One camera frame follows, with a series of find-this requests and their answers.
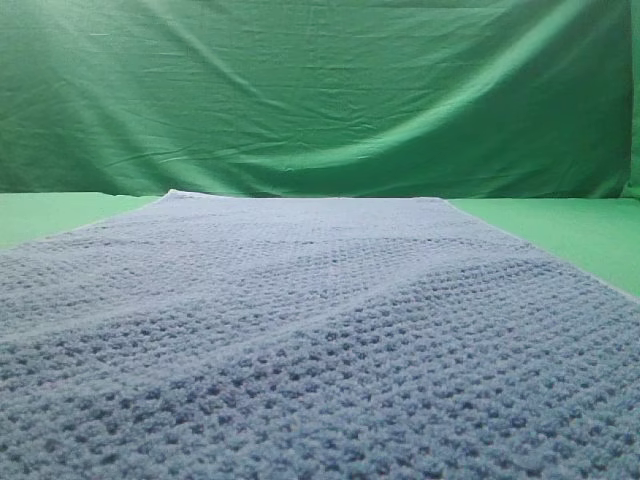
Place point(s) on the green fabric backdrop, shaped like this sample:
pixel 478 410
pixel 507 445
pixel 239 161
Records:
pixel 453 99

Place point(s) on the blue waffle-weave towel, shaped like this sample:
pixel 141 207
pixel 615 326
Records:
pixel 206 337

